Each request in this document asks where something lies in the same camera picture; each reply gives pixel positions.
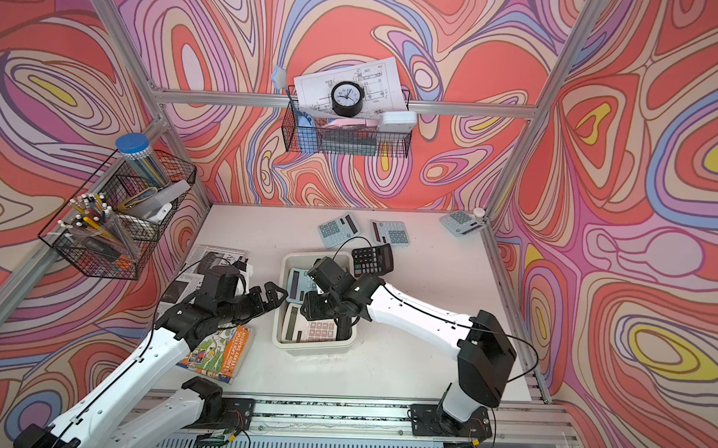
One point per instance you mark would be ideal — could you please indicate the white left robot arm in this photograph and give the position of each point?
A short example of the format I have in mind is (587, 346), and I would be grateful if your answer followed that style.
(97, 421)

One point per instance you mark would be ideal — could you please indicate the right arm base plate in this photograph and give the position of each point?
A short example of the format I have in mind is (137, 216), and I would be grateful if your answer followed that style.
(428, 420)

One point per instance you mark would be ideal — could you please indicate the blue calculator far corner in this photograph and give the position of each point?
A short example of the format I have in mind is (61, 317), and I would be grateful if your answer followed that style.
(461, 223)

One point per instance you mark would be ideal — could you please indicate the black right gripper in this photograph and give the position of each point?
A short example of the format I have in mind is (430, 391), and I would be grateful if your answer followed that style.
(313, 310)

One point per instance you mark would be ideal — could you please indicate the colourful children's book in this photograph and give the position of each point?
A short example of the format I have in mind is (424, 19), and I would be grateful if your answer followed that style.
(220, 356)

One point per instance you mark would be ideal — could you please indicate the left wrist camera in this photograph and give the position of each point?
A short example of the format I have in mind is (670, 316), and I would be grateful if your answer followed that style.
(225, 282)

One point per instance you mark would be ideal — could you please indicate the black wire basket left wall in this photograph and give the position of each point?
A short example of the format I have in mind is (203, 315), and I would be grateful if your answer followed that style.
(117, 183)

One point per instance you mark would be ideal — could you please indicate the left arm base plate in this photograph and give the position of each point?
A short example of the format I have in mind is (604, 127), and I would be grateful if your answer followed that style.
(220, 413)

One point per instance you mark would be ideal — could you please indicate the pink calculator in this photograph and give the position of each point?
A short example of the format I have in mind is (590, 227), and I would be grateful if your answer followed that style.
(297, 329)

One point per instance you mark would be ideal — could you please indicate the clear cup of pencils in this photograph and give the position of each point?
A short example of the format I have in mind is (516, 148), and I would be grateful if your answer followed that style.
(98, 228)

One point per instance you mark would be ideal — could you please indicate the black round clock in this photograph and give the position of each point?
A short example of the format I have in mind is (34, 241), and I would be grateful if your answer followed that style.
(347, 99)

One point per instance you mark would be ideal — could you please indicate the black calculator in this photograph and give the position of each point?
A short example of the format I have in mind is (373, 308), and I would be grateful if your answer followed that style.
(377, 260)

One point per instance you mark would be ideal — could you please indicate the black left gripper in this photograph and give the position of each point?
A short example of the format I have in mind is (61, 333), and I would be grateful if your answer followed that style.
(260, 307)

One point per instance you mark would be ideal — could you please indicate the newspaper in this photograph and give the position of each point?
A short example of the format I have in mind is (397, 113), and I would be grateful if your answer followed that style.
(202, 259)

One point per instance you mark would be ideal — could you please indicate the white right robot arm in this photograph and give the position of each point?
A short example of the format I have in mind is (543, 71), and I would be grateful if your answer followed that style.
(482, 350)

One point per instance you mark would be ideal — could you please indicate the small blue calculator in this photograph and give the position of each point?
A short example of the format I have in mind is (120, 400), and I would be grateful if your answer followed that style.
(299, 284)

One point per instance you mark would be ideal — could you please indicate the white box in basket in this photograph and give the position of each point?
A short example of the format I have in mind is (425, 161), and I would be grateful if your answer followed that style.
(400, 122)

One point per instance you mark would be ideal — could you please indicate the cream plastic storage box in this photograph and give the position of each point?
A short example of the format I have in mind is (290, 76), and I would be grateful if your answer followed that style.
(304, 261)

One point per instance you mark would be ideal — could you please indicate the black wire basket wall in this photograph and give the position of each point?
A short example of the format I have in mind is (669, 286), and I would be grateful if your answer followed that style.
(307, 135)
(117, 183)

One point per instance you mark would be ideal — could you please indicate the blue lid pencil jar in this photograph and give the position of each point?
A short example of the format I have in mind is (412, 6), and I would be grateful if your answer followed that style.
(142, 158)

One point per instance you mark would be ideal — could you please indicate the grey stapler in basket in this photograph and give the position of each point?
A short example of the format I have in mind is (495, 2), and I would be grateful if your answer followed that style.
(154, 205)

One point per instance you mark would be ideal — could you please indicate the black wire basket back wall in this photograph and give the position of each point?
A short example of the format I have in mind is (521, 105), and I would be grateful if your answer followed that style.
(307, 135)

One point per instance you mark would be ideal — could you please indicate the white paper drawing sheet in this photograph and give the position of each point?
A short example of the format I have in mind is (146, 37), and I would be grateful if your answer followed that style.
(364, 91)

